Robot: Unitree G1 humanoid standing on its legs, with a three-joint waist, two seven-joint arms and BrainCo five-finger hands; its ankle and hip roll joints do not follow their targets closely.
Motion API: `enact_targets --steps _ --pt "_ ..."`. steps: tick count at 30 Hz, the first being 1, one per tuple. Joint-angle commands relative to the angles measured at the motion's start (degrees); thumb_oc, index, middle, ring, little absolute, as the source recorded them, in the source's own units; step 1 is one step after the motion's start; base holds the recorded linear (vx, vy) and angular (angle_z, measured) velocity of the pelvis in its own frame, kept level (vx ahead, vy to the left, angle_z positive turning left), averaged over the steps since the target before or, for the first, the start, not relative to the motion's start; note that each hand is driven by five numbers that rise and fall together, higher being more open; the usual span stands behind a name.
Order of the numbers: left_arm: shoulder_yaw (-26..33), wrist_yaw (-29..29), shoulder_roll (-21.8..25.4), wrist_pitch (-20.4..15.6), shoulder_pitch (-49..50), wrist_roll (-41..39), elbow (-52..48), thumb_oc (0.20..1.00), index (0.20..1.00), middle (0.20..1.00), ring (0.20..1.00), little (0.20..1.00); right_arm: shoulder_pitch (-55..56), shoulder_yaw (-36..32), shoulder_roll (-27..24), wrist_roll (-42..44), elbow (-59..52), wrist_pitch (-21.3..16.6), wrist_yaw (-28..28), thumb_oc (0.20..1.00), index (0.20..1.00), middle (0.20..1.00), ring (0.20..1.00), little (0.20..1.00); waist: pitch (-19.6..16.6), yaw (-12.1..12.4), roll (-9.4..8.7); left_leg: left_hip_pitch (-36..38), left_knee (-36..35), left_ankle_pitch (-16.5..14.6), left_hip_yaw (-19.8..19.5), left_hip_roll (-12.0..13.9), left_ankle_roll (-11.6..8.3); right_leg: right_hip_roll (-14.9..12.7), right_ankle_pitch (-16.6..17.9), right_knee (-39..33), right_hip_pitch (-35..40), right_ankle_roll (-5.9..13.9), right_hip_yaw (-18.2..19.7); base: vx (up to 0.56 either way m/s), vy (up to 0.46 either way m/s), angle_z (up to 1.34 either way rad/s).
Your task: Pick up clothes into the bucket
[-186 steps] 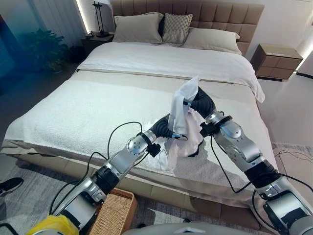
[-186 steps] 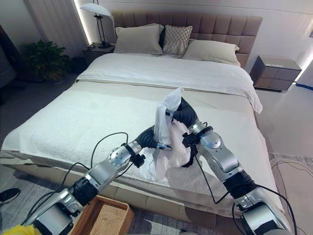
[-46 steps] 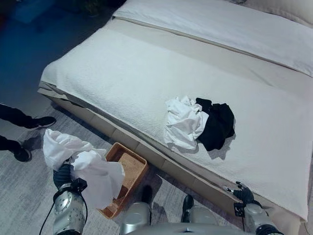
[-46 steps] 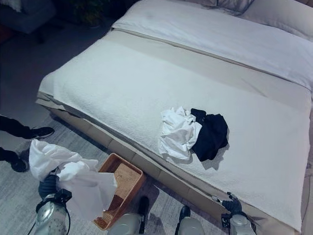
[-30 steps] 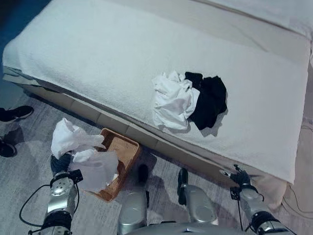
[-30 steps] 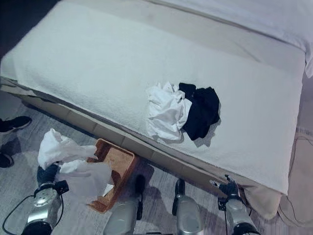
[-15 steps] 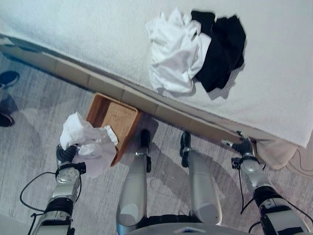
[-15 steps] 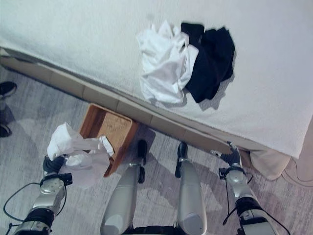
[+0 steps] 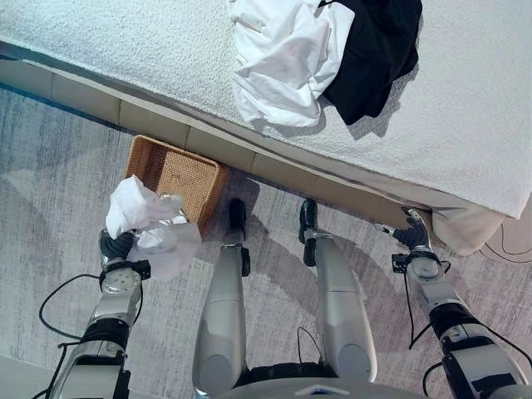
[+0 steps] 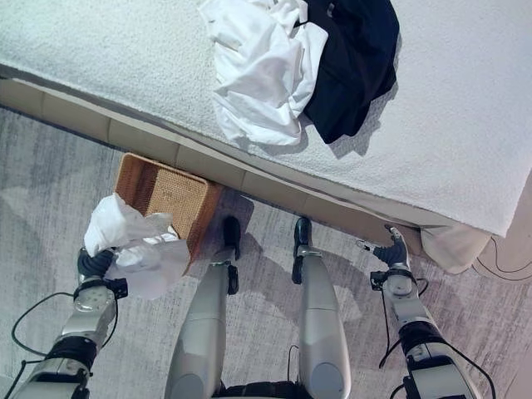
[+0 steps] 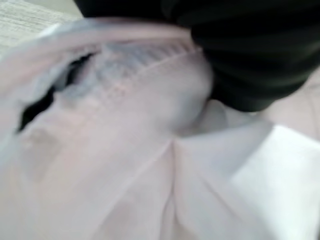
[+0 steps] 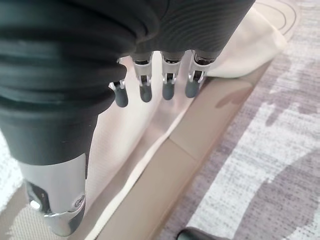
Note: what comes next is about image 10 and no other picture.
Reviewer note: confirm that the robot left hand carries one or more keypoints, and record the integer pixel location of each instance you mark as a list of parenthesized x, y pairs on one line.
[(96, 262)]

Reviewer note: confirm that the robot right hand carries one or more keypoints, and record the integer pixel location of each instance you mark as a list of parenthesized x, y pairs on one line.
[(397, 252)]

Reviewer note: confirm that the white garment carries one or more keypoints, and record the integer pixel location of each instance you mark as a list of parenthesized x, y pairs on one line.
[(133, 245)]

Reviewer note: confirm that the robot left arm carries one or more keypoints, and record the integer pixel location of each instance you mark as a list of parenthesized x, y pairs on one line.
[(79, 328)]

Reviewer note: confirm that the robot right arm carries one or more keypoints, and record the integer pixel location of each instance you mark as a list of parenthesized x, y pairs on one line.
[(420, 332)]

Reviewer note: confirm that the robot right leg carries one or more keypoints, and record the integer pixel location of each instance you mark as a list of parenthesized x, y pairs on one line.
[(320, 316)]

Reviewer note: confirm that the robot leg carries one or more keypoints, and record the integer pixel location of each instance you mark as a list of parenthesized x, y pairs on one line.
[(203, 316), (320, 316)]

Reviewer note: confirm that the woven wicker basket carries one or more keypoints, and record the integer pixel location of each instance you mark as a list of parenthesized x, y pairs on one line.
[(174, 199)]

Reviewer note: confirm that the robot left leg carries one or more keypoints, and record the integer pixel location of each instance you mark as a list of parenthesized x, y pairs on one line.
[(203, 316)]

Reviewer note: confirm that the white bed with cover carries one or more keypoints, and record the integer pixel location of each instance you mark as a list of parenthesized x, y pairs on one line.
[(436, 116)]

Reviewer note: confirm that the beige bed base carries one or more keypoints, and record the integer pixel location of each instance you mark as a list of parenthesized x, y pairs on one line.
[(208, 162)]

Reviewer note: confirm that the dark navy garment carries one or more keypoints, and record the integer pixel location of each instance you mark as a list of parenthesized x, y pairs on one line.
[(353, 66)]

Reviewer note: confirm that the robot black waist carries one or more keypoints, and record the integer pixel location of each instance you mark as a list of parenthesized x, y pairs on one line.
[(259, 391)]

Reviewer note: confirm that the white shirt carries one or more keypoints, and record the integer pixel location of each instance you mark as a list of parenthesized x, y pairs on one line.
[(266, 70)]

